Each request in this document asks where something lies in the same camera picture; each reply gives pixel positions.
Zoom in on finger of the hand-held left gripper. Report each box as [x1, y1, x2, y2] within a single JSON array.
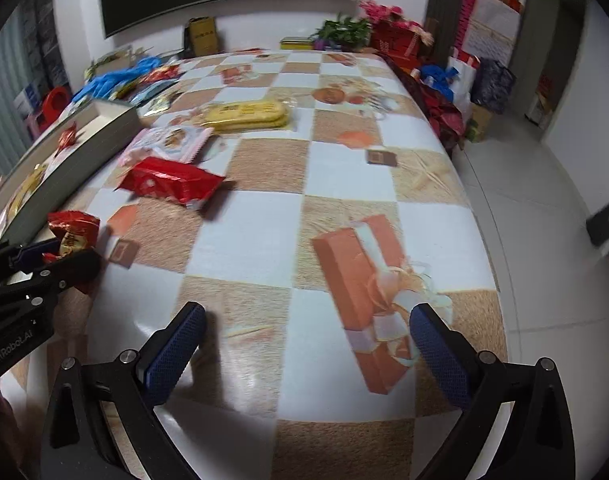
[[0, 251, 104, 311], [0, 239, 61, 273]]

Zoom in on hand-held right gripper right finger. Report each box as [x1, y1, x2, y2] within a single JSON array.
[[409, 302, 576, 480]]

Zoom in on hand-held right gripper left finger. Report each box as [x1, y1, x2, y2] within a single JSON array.
[[40, 301, 208, 480]]

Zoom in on red gold-print snack packet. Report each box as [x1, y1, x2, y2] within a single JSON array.
[[43, 210, 101, 266]]

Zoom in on grey shallow cardboard tray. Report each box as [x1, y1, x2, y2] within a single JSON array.
[[0, 99, 142, 246]]

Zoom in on plain red snack packet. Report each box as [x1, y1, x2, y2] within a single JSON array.
[[117, 156, 226, 211]]

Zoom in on white pink-edged cookie packet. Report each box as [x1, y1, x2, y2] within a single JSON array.
[[118, 126, 214, 167]]

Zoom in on yellow rice cracker packet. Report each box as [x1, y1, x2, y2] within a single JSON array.
[[197, 100, 291, 135]]

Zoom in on pink plastic stool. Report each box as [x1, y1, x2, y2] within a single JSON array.
[[24, 112, 48, 138]]

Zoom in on checkered printed tablecloth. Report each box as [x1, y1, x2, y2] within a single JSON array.
[[0, 50, 510, 480]]

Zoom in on red plastic chair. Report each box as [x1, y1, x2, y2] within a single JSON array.
[[39, 86, 70, 126]]

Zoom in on white blue carton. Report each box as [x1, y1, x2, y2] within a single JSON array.
[[13, 85, 40, 113]]

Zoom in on blue nitrile gloves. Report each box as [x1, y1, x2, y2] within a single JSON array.
[[73, 56, 168, 101]]

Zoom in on light blue snack packet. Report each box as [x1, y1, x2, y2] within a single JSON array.
[[132, 82, 172, 103]]

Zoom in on red white-print snack packet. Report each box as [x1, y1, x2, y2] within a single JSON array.
[[144, 65, 181, 86]]

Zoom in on black box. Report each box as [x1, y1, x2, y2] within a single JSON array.
[[586, 200, 609, 247]]

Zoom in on dark display cabinet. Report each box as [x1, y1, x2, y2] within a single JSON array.
[[19, 0, 68, 88]]

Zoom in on brown green carton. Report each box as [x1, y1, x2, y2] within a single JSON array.
[[465, 102, 495, 143]]

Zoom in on dark red patterned cloth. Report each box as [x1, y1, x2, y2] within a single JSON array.
[[379, 52, 468, 151]]

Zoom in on black yellow paper bag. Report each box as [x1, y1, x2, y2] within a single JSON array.
[[184, 16, 220, 58]]

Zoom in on dark patterned shopping bag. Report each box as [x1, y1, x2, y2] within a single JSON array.
[[471, 57, 517, 113]]

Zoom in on white paper bag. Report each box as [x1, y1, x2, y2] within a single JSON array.
[[447, 47, 480, 106]]

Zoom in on blue plastic bag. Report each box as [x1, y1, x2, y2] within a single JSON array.
[[419, 64, 459, 96]]

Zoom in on red white carton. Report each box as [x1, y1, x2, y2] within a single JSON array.
[[525, 75, 558, 128]]

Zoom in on yellow green tin box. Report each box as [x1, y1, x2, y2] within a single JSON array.
[[279, 36, 318, 51]]

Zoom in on red gift box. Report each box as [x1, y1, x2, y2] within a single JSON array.
[[369, 22, 420, 58]]

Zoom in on green potted plant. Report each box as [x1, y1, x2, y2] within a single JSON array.
[[312, 17, 373, 52]]

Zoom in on pink artificial flowers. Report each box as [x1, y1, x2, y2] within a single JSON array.
[[357, 0, 433, 46]]

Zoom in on dark grey ribbed panel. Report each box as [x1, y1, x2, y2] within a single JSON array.
[[425, 0, 468, 51]]

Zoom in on wall calendar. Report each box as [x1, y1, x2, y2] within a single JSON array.
[[467, 0, 523, 63]]

